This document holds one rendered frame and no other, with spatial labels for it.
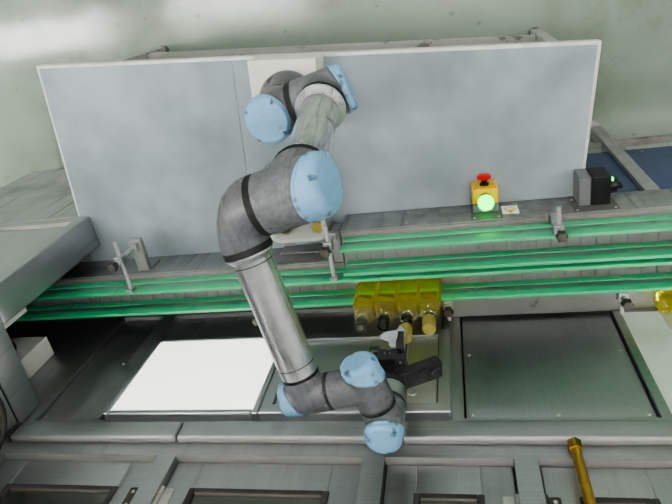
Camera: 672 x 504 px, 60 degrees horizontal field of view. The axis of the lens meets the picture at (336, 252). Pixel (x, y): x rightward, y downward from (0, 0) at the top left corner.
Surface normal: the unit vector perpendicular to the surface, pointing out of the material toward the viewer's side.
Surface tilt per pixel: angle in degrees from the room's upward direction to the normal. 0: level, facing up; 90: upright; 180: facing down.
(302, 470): 90
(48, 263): 90
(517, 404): 91
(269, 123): 8
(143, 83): 0
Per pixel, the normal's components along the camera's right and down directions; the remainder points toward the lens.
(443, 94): -0.16, 0.44
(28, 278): 0.97, -0.07
